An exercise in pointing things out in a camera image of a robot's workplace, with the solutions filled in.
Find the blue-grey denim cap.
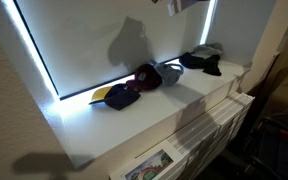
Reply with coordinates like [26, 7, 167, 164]
[151, 60, 184, 86]

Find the maroon baseball cap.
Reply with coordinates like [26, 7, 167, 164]
[126, 64, 162, 91]

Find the navy cap with yellow brim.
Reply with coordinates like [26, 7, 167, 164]
[90, 84, 141, 110]

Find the black cap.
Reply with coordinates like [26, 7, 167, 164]
[179, 52, 222, 76]

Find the light grey cap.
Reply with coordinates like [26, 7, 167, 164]
[192, 43, 223, 58]

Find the picture book on radiator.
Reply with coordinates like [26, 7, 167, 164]
[110, 140, 184, 180]

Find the white roller blind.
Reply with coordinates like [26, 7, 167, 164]
[14, 0, 207, 98]

